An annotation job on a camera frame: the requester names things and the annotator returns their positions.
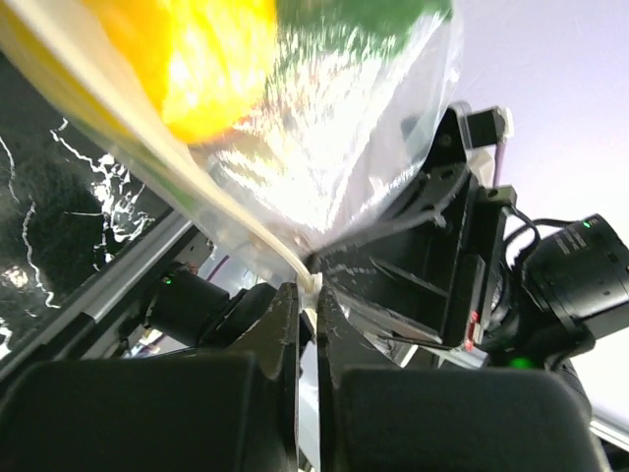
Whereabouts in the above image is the green fake lettuce leaf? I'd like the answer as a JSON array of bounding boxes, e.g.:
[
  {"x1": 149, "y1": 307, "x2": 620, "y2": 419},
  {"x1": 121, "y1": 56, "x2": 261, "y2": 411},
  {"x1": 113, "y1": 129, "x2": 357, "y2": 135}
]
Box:
[{"x1": 276, "y1": 1, "x2": 453, "y2": 56}]

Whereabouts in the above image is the clear zip top bag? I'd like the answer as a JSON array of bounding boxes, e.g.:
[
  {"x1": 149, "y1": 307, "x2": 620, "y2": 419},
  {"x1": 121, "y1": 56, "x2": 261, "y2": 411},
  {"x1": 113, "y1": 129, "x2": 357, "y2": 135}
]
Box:
[{"x1": 1, "y1": 1, "x2": 463, "y2": 285}]

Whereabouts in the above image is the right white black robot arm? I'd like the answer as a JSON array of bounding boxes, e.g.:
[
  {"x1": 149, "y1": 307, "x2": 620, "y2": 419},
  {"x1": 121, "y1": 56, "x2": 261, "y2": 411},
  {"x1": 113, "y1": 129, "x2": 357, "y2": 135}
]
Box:
[{"x1": 309, "y1": 103, "x2": 628, "y2": 370}]

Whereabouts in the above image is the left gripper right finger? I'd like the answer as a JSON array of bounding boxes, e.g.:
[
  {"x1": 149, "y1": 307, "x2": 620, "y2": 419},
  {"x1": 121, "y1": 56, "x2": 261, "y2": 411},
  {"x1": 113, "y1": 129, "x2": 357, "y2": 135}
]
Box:
[{"x1": 316, "y1": 288, "x2": 408, "y2": 471}]

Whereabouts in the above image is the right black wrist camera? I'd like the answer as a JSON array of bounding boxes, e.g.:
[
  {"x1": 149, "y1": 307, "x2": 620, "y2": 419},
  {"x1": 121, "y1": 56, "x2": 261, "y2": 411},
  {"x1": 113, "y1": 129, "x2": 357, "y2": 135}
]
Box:
[{"x1": 452, "y1": 101, "x2": 515, "y2": 174}]

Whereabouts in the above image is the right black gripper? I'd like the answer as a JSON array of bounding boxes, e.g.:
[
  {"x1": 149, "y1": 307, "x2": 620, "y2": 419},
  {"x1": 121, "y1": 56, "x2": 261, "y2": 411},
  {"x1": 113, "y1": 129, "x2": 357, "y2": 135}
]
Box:
[{"x1": 314, "y1": 105, "x2": 516, "y2": 350}]

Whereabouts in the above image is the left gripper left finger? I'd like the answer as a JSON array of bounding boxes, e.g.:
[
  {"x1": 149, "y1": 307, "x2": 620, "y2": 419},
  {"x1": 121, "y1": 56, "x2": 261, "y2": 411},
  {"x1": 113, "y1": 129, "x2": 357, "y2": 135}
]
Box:
[{"x1": 196, "y1": 284, "x2": 300, "y2": 471}]

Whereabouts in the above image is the yellow fake lemon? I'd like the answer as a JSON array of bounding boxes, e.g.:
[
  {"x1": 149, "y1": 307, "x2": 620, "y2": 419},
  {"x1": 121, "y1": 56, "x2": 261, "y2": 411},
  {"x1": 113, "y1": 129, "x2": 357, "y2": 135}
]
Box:
[{"x1": 85, "y1": 1, "x2": 278, "y2": 144}]

